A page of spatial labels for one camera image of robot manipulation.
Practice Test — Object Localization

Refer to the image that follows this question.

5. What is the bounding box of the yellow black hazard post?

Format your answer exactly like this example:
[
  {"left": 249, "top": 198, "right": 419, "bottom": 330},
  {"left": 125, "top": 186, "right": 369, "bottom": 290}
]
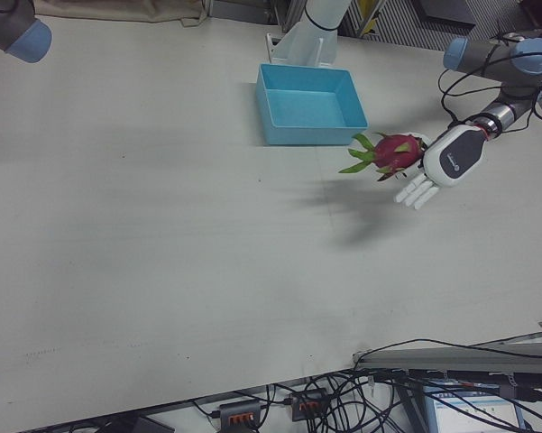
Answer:
[{"left": 358, "top": 0, "right": 384, "bottom": 35}]

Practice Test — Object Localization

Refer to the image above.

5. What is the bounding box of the grey ribbed panel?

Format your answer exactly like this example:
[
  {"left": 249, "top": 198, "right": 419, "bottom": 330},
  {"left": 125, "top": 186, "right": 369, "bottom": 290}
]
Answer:
[{"left": 337, "top": 0, "right": 479, "bottom": 51}]

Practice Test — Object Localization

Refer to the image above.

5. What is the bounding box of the aluminium profile rail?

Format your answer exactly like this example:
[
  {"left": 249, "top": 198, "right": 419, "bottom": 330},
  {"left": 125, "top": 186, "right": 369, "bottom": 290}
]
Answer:
[{"left": 354, "top": 331, "right": 542, "bottom": 373}]

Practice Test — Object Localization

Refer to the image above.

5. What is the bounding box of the white pedestal mount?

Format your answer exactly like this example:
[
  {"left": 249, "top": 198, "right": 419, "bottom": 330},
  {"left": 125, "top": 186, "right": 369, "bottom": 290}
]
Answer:
[{"left": 264, "top": 0, "right": 352, "bottom": 69}]

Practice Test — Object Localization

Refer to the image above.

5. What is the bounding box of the grey orange usb hub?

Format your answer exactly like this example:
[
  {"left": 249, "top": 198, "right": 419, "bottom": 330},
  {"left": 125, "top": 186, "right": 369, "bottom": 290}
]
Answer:
[
  {"left": 290, "top": 391, "right": 333, "bottom": 420},
  {"left": 218, "top": 399, "right": 265, "bottom": 428}
]

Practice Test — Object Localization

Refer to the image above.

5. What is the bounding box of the computer screen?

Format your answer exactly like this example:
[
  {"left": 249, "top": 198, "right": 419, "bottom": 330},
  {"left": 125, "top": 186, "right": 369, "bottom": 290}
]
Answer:
[{"left": 421, "top": 382, "right": 531, "bottom": 433}]

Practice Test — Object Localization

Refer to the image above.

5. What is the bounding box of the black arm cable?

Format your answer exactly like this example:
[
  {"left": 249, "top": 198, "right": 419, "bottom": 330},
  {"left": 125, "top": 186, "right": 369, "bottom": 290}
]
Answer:
[{"left": 437, "top": 26, "right": 542, "bottom": 133}]

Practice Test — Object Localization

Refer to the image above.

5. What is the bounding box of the light blue plastic bin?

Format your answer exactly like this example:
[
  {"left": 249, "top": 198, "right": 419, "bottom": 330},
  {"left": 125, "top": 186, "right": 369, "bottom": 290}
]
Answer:
[{"left": 253, "top": 62, "right": 369, "bottom": 146}]

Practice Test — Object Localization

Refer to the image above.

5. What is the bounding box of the pink dragon fruit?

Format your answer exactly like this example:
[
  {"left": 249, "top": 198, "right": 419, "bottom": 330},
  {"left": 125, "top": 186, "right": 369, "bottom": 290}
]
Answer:
[{"left": 338, "top": 131, "right": 427, "bottom": 182}]

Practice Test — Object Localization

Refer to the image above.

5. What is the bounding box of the robot hand white grey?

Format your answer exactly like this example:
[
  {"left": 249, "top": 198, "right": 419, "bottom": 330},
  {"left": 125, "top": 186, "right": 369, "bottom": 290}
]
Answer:
[{"left": 394, "top": 124, "right": 487, "bottom": 211}]

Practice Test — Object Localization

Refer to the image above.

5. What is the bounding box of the black cable tangle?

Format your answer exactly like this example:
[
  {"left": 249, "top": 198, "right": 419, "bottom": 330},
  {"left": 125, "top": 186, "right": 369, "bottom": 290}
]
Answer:
[{"left": 193, "top": 337, "right": 542, "bottom": 433}]

